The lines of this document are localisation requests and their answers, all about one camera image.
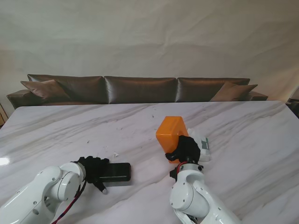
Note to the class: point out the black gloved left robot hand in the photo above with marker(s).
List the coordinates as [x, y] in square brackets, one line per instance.
[91, 168]

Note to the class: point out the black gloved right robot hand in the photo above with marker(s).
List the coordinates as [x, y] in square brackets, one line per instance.
[189, 149]

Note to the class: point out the white tissue pack green label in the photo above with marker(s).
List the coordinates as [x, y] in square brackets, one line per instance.
[205, 147]

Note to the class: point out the orange tissue box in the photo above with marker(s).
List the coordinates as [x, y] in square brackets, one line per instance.
[168, 135]

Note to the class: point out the black tissue box base lid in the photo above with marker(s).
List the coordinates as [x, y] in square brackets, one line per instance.
[116, 172]

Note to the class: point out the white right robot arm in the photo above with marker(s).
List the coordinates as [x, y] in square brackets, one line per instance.
[191, 196]

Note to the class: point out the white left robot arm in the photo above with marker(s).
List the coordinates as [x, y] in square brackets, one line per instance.
[42, 186]

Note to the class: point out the brown leather sofa back cushion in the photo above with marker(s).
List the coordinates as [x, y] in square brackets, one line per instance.
[140, 89]
[198, 89]
[79, 88]

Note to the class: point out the brown throw pillow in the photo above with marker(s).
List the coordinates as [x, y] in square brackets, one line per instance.
[44, 89]
[233, 92]

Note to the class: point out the brown leather sofa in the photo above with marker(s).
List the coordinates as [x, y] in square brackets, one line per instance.
[140, 91]

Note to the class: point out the wooden furniture piece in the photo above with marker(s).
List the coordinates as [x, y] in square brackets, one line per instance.
[2, 114]

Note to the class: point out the dark background object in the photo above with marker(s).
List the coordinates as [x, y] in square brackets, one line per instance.
[294, 106]

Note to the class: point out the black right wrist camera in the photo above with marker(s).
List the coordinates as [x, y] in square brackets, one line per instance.
[173, 173]

